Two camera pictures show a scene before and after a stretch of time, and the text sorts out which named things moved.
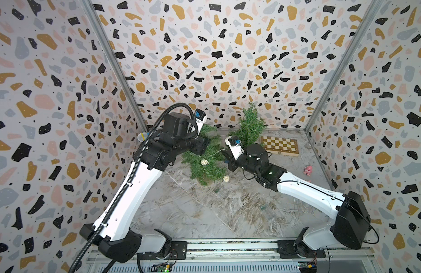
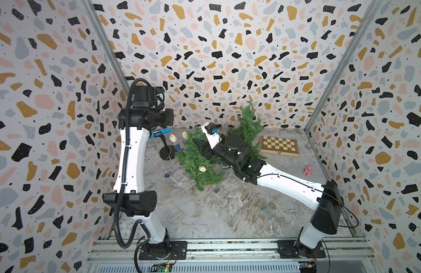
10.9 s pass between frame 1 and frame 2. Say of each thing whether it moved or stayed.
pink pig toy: stayed
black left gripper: moved
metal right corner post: stayed
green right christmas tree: stayed
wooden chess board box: stayed
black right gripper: moved
